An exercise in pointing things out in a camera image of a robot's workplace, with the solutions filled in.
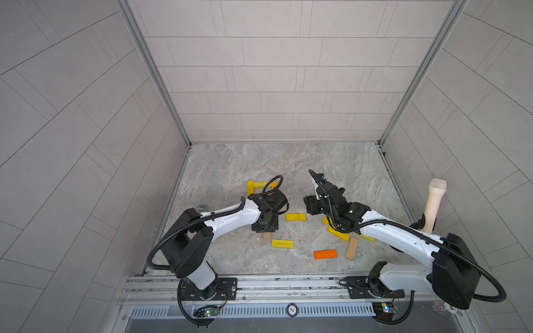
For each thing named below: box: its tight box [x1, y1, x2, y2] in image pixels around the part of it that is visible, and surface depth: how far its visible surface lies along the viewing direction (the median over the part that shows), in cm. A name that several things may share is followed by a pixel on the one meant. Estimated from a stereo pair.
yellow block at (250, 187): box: [246, 180, 255, 198], surface depth 100 cm
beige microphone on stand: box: [422, 178, 447, 235], surface depth 67 cm
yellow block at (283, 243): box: [271, 239, 295, 250], surface depth 82 cm
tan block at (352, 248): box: [345, 237, 359, 261], surface depth 82 cm
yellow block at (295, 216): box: [285, 212, 307, 222], surface depth 90 cm
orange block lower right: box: [313, 249, 338, 260], surface depth 81 cm
